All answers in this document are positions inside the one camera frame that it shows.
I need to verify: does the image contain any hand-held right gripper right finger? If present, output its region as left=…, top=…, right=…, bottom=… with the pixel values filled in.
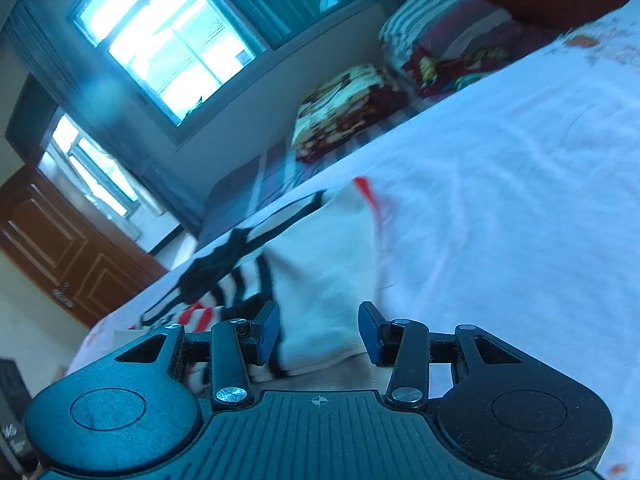
left=358, top=301, right=526, bottom=406

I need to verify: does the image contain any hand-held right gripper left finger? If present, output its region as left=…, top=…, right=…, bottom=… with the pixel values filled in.
left=114, top=301, right=282, bottom=408

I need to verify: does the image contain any striped knit sweater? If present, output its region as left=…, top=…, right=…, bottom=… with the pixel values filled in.
left=112, top=176, right=401, bottom=396

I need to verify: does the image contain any floral bed sheet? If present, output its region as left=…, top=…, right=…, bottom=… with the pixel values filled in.
left=65, top=0, right=640, bottom=480

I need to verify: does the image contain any brown wooden door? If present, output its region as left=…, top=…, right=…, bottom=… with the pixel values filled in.
left=0, top=165, right=168, bottom=328

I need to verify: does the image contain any folded floral blanket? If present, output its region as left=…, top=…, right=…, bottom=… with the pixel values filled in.
left=291, top=64, right=417, bottom=163

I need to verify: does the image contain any balcony window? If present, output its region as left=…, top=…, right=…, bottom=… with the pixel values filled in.
left=37, top=112, right=166, bottom=231

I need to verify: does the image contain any dark object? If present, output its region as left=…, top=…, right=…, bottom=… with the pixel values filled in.
left=0, top=357, right=40, bottom=477

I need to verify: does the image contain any large bedroom window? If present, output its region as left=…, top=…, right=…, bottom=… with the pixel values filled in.
left=70, top=0, right=381, bottom=127

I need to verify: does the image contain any striped pillow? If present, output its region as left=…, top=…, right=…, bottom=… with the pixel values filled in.
left=378, top=0, right=561, bottom=100

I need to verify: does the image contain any metal door handle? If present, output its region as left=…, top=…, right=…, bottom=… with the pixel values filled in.
left=51, top=282, right=77, bottom=309

